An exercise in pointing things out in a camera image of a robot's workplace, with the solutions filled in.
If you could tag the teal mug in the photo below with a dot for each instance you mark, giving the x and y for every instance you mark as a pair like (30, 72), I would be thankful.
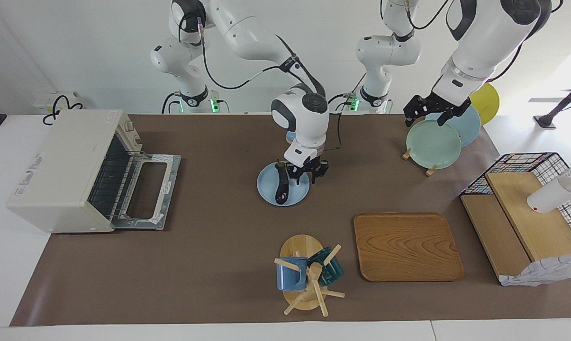
(332, 272)

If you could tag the cream toaster oven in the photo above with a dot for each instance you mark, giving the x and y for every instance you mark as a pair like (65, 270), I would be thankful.
(62, 166)

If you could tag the wooden serving tray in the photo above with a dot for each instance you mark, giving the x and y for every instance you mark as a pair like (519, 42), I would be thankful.
(408, 246)

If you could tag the black stand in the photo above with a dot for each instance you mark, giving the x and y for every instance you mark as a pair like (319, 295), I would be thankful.
(546, 121)

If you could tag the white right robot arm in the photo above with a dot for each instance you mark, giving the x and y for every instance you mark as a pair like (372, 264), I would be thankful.
(252, 33)

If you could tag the light blue plate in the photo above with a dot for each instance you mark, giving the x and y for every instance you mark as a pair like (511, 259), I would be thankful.
(267, 184)

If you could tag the blue service bell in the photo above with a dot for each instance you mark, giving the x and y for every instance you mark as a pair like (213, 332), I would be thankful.
(289, 137)

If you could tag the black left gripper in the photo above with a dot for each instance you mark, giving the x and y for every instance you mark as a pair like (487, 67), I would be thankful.
(439, 103)

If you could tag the yellow plate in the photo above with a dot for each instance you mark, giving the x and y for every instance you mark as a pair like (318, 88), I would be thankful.
(488, 102)

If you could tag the blue mug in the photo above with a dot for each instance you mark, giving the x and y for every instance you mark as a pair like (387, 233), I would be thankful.
(287, 277)

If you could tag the brown table mat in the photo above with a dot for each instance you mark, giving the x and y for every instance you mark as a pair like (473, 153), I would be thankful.
(209, 237)

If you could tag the white patterned cloth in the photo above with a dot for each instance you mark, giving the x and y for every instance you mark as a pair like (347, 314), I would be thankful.
(541, 273)

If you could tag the mint green plate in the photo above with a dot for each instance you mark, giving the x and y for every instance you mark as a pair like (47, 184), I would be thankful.
(432, 147)

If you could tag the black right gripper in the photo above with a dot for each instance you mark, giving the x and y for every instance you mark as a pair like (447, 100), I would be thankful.
(308, 169)

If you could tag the pale blue racked plate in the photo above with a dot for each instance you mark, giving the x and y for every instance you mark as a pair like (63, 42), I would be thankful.
(470, 130)

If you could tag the wooden plate rack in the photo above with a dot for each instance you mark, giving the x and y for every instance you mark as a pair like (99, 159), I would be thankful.
(406, 154)

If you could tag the white power strip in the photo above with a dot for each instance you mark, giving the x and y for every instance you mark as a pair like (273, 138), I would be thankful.
(43, 100)

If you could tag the wooden mug tree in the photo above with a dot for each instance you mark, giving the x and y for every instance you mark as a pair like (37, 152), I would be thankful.
(300, 246)

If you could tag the dark purple eggplant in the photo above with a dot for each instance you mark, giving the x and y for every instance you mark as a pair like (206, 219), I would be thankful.
(282, 187)

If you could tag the white plastic cup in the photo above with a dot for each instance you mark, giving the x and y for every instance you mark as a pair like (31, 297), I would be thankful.
(550, 195)

